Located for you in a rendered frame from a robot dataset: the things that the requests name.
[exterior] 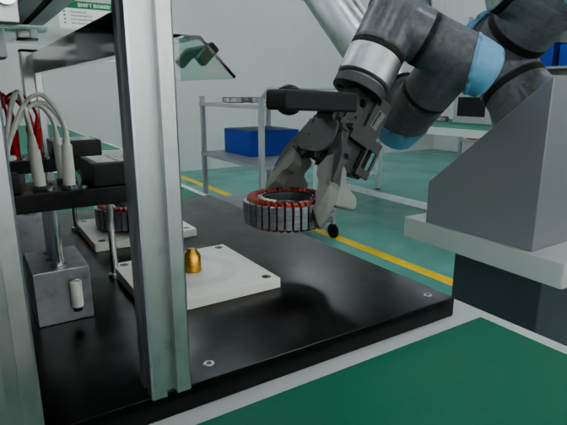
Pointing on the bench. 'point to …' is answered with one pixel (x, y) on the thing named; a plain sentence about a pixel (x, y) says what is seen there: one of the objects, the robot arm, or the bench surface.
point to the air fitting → (76, 294)
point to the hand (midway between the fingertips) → (284, 212)
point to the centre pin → (192, 260)
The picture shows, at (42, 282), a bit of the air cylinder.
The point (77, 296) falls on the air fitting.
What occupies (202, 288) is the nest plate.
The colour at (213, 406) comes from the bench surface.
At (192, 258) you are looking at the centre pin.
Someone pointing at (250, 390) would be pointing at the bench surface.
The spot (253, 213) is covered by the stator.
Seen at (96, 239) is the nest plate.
